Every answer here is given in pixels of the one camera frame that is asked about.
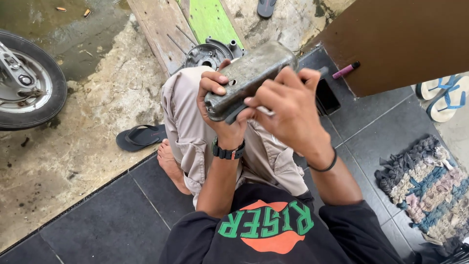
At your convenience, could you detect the person's left hand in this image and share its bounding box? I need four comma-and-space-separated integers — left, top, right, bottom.
196, 59, 253, 149

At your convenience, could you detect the person's right hand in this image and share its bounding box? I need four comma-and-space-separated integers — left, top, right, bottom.
243, 66, 334, 166

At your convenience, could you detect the grey metal engine cover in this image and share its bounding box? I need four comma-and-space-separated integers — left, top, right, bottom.
204, 41, 299, 122

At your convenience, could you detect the black smartphone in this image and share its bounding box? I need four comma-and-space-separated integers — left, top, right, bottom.
315, 78, 341, 117

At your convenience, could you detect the pink lighter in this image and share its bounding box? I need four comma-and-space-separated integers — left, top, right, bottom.
332, 61, 361, 80

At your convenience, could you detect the grey flip-flop sandal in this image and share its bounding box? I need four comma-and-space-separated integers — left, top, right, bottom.
256, 0, 278, 19

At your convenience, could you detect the round metal engine casing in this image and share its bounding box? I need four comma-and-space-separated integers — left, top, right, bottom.
183, 37, 245, 71

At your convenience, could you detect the black wrist band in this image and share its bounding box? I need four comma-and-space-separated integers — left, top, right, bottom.
306, 147, 338, 173

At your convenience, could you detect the black wristwatch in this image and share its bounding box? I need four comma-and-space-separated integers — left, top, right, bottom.
211, 136, 246, 160

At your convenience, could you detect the green painted board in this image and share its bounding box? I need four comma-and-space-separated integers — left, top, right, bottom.
178, 0, 245, 50

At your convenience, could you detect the thin metal rod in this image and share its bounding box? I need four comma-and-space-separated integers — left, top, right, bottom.
167, 34, 188, 55
175, 25, 198, 47

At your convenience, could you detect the brown wooden door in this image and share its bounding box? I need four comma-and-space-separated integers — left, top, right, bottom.
301, 0, 469, 98

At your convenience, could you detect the wooden plank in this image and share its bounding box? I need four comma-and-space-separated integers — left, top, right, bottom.
126, 0, 200, 78

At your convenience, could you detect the black flip-flop sandal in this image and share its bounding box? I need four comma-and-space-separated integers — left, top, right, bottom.
116, 124, 168, 153

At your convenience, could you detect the woven rag doormat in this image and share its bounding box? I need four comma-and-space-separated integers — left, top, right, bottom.
374, 134, 469, 246

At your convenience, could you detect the motorcycle wheel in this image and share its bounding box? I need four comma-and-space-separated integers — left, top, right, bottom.
0, 29, 68, 131

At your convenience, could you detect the white blue-strap sandal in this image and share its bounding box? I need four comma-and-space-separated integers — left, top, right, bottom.
416, 75, 461, 101
426, 75, 469, 123

